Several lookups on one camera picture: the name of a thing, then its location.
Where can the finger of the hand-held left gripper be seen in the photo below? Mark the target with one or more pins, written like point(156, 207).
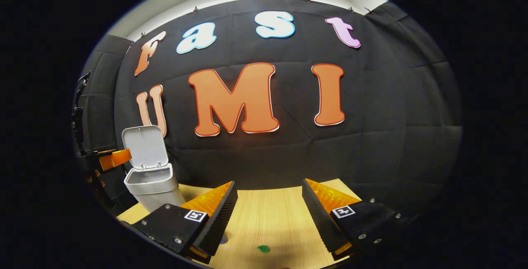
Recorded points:
point(116, 159)

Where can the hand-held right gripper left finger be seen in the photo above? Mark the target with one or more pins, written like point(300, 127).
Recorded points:
point(218, 223)

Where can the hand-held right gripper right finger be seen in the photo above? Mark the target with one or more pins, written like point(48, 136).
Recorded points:
point(321, 223)

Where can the white desktop garbage bin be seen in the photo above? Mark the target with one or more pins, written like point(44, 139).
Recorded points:
point(152, 186)

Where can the green paper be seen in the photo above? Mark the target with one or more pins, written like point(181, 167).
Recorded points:
point(263, 248)

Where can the wooden desktop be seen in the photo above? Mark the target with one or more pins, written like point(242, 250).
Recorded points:
point(268, 215)

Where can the black backdrop cloth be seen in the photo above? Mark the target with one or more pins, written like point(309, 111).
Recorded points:
point(392, 137)

